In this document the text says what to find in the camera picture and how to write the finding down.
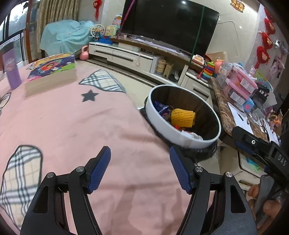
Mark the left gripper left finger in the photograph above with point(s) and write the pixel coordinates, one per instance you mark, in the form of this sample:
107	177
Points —
47	213

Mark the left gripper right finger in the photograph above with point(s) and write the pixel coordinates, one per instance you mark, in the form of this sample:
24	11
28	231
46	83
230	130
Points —
217	204

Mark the yellow foam fruit net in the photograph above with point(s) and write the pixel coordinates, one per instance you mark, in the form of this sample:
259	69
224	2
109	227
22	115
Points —
182	118

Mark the cartoon cat snack wrapper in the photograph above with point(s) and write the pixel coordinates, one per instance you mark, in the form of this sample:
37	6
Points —
163	110

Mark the white round trash bin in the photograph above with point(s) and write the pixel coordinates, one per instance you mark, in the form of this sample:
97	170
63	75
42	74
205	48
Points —
204	132

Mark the right human hand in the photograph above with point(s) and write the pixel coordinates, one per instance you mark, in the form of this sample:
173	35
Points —
277	214

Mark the white paper sheet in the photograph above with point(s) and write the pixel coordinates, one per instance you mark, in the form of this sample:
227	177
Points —
240	118

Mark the pink plaid-patch bed blanket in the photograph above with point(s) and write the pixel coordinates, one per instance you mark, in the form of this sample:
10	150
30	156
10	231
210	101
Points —
139	193

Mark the marble side table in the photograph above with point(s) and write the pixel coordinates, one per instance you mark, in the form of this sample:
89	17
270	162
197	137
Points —
231	116

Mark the pink plastic storage boxes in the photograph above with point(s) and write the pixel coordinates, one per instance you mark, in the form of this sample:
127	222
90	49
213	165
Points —
237	85

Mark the right red hanging decoration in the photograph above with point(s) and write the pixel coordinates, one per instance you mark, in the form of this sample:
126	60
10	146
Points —
262	51

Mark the colourful children's book box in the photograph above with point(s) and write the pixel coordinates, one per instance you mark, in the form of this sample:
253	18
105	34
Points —
50	72

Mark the white TV cabinet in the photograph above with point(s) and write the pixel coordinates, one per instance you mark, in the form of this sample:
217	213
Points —
161	64

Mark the pink kettlebell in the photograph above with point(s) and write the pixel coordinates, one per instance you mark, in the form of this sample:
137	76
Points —
84	55

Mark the purple thermos bottle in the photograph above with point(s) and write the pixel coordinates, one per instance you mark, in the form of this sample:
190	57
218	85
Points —
11	69

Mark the teal covered armchair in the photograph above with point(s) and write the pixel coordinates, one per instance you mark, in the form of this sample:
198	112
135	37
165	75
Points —
65	36

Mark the toy ferris wheel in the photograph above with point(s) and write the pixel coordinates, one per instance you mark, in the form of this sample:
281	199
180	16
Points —
97	32

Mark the large black television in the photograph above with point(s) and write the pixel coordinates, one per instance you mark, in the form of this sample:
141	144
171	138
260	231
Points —
186	25

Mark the right beige curtain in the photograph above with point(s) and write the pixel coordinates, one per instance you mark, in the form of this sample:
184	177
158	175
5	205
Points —
51	11

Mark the red hanging knot decoration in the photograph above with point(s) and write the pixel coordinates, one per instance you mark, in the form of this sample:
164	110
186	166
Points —
97	4

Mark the rainbow stacking ring toy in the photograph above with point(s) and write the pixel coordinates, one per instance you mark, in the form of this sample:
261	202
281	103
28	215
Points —
208	71

